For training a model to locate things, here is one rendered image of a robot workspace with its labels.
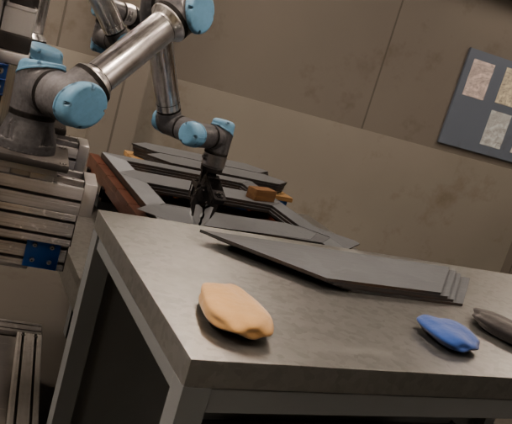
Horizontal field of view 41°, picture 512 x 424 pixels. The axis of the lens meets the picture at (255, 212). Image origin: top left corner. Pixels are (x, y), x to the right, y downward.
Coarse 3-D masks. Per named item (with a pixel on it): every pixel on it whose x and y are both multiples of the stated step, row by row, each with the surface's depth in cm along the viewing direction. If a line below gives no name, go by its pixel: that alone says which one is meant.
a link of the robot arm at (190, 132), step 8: (184, 120) 207; (192, 120) 207; (176, 128) 207; (184, 128) 203; (192, 128) 201; (200, 128) 202; (208, 128) 206; (216, 128) 209; (176, 136) 209; (184, 136) 203; (192, 136) 201; (200, 136) 202; (208, 136) 205; (216, 136) 208; (184, 144) 203; (192, 144) 202; (200, 144) 204; (208, 144) 207; (216, 144) 209
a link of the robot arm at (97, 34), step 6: (96, 24) 240; (96, 30) 240; (102, 30) 238; (96, 36) 240; (102, 36) 237; (96, 42) 240; (102, 42) 237; (90, 48) 243; (96, 48) 241; (102, 48) 241
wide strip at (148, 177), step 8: (136, 176) 269; (144, 176) 273; (152, 176) 278; (160, 176) 282; (160, 184) 267; (168, 184) 271; (176, 184) 275; (184, 184) 280; (192, 184) 284; (224, 192) 288; (232, 192) 292; (240, 192) 297; (248, 200) 285
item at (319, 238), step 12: (144, 168) 296; (156, 168) 299; (120, 180) 263; (132, 192) 248; (156, 192) 265; (168, 192) 268; (180, 192) 270; (144, 204) 233; (168, 204) 241; (228, 204) 280; (240, 204) 283; (252, 204) 285; (264, 204) 288; (276, 216) 282; (300, 240) 247; (312, 240) 251; (324, 240) 256
